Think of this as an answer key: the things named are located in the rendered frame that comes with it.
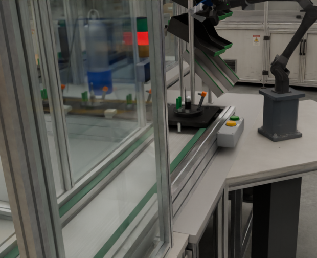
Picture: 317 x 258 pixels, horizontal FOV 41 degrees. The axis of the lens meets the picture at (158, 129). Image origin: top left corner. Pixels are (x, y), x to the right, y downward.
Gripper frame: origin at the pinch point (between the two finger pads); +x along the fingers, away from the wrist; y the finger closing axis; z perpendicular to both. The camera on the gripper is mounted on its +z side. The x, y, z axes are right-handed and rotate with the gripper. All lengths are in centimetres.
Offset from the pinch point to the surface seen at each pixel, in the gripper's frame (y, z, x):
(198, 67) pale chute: 10.9, -27.1, 11.6
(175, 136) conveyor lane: 54, -16, 15
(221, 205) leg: 83, -19, -6
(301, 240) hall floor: 67, -141, -18
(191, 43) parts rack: 4.1, -16.4, 11.6
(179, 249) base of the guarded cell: 109, 21, -8
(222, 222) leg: 88, -26, -4
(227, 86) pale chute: 12.4, -44.3, 2.0
